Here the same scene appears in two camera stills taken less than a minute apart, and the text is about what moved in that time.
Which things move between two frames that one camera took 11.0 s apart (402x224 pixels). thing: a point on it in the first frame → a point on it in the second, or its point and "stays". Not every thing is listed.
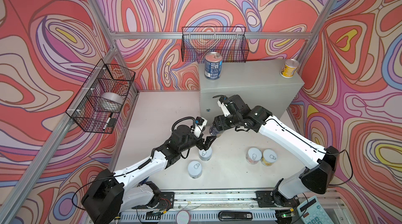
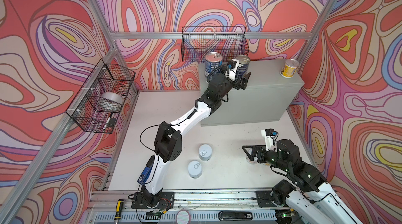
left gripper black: x=206 y=146 → x=243 y=84
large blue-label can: x=213 y=62 stays
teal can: x=205 y=155 stays
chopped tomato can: x=214 y=132 → x=244 y=60
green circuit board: x=151 y=215 stays
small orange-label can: x=289 y=68 stays
